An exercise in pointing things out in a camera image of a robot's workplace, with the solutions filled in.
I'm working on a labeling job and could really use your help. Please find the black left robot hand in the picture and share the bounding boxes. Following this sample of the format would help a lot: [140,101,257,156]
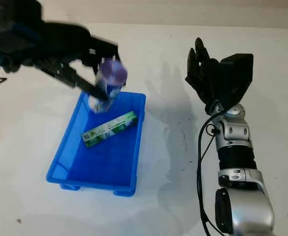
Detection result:
[32,21,121,100]

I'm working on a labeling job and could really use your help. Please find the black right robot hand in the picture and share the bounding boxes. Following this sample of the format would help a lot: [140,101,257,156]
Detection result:
[185,37,227,115]

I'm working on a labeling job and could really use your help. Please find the silver bottle with purple cap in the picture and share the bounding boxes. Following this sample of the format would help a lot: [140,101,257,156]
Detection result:
[88,60,128,113]

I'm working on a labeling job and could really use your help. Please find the green toothpaste box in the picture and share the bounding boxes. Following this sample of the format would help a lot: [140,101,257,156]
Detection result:
[81,110,138,148]

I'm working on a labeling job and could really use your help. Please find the blue plastic tray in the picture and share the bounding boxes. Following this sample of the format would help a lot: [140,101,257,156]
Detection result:
[46,90,147,197]

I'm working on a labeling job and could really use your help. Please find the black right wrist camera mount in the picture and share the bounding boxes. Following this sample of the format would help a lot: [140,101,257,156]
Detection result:
[217,52,255,110]

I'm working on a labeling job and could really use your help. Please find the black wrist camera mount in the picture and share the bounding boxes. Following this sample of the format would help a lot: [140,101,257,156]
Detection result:
[217,52,255,110]
[0,0,45,73]

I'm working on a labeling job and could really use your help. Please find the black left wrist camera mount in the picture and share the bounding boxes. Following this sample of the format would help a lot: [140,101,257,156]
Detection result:
[0,0,45,73]

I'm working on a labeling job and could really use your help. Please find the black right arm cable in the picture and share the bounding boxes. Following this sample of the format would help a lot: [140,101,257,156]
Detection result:
[195,114,220,236]

